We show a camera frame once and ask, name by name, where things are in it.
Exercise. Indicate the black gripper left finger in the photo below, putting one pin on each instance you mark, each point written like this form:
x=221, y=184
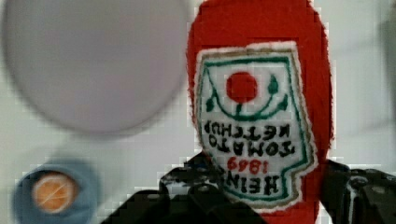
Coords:
x=190, y=194

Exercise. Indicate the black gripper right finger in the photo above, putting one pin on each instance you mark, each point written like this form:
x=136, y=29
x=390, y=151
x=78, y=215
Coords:
x=358, y=196

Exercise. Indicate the red plush ketchup bottle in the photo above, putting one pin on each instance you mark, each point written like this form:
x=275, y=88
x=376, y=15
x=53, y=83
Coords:
x=261, y=95

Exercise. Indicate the blue bowl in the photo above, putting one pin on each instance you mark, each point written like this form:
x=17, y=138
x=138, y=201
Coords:
x=82, y=209

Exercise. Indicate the orange slice toy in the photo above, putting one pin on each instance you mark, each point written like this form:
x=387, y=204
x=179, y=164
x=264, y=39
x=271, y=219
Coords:
x=54, y=192

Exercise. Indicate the lavender round plate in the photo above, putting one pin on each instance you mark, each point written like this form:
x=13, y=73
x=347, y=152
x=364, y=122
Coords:
x=95, y=66

